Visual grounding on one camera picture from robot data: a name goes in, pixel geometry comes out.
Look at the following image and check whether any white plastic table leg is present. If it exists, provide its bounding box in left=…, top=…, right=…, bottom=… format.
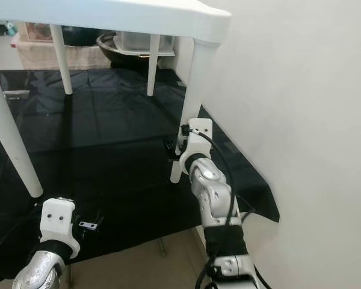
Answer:
left=49, top=24, right=74, bottom=96
left=170, top=39, right=220, bottom=184
left=146, top=33, right=161, bottom=97
left=0, top=53, right=44, bottom=198

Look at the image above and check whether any white plastic children table top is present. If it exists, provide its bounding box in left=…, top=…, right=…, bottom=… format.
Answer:
left=0, top=0, right=232, bottom=46

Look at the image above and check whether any black glossy tablecloth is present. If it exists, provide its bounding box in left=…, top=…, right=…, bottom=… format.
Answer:
left=0, top=67, right=280, bottom=285

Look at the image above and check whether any black wok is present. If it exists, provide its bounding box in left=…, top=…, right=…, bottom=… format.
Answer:
left=96, top=33, right=176, bottom=70

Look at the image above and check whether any clear plastic storage container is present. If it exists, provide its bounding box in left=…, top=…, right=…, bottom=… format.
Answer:
left=119, top=31, right=175, bottom=57

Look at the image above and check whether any clear tape strip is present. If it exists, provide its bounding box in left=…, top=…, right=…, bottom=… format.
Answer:
left=2, top=90, right=26, bottom=99

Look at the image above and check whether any black plastic bag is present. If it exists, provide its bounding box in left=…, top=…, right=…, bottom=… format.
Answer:
left=63, top=25, right=108, bottom=48

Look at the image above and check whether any patterned beige bench cover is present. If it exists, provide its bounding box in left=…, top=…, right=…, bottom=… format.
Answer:
left=11, top=35, right=114, bottom=70

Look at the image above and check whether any storage box with orange lid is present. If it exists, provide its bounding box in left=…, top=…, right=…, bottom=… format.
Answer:
left=24, top=23, right=56, bottom=43

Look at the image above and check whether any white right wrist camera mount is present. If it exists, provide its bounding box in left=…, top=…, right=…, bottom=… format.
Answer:
left=179, top=118, right=214, bottom=175

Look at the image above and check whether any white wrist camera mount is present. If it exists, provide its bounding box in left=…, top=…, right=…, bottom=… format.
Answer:
left=179, top=118, right=214, bottom=175
left=39, top=197, right=82, bottom=259

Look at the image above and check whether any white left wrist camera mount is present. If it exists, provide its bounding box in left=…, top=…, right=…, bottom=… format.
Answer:
left=39, top=197, right=82, bottom=259

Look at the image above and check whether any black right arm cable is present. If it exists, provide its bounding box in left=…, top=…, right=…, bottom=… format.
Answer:
left=182, top=125, right=242, bottom=287

